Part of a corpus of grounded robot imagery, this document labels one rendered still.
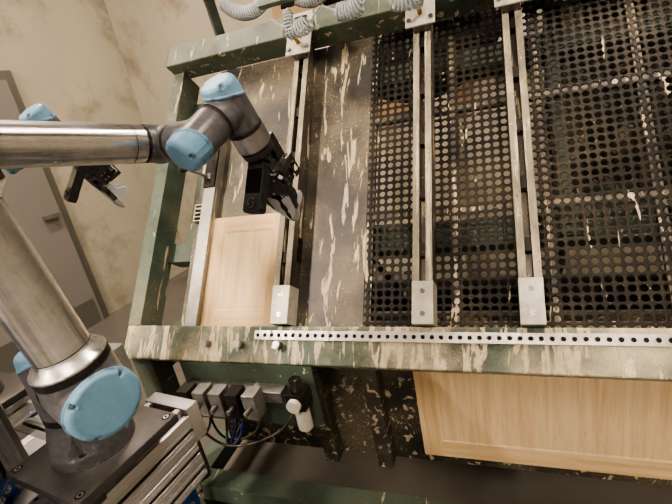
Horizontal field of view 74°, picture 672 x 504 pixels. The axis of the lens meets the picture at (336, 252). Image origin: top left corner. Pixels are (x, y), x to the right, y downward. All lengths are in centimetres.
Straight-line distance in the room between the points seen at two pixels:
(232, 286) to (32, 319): 98
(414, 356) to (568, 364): 39
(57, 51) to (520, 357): 436
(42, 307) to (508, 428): 145
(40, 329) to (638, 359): 123
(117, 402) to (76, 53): 429
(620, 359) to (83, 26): 474
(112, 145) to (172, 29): 379
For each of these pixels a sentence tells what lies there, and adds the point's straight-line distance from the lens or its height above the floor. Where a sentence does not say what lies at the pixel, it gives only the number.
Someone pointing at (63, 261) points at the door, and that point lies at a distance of 446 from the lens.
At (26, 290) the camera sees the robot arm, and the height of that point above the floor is 141.
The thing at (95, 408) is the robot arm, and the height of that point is 121.
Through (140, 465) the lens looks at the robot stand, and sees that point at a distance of 105.
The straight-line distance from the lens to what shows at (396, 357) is 133.
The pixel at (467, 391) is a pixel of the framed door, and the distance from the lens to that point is 166.
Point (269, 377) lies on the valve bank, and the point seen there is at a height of 76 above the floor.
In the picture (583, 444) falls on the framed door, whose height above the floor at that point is 36.
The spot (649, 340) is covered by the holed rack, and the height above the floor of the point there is 89.
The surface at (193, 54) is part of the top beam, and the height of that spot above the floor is 182.
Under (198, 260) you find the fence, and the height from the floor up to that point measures 109.
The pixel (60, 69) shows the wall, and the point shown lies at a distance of 476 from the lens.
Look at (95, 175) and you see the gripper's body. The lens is 152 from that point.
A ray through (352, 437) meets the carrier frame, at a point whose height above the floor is 27.
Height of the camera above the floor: 159
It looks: 20 degrees down
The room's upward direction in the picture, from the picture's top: 11 degrees counter-clockwise
